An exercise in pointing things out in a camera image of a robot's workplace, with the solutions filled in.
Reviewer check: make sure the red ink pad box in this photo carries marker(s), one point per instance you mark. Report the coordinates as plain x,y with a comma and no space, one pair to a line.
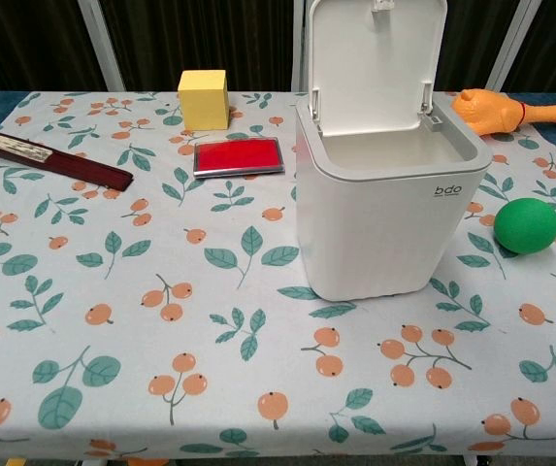
238,156

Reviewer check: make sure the fruit and leaf print tablecloth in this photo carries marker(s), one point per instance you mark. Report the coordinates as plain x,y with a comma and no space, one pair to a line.
161,242

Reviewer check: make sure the yellow cube block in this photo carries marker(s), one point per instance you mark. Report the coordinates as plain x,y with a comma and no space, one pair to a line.
203,99

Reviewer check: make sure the dark red folded fan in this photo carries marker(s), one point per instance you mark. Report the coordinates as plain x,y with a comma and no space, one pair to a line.
88,169

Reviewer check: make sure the white plastic container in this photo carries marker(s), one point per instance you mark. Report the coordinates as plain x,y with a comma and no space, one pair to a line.
379,218

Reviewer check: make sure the orange rubber chicken toy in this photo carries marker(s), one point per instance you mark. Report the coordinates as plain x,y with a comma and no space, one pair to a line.
486,114

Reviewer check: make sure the green ball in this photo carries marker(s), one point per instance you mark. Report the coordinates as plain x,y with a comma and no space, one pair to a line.
527,225

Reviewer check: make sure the grey partition post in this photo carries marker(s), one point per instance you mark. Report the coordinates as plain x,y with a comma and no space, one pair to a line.
520,43
299,43
103,48

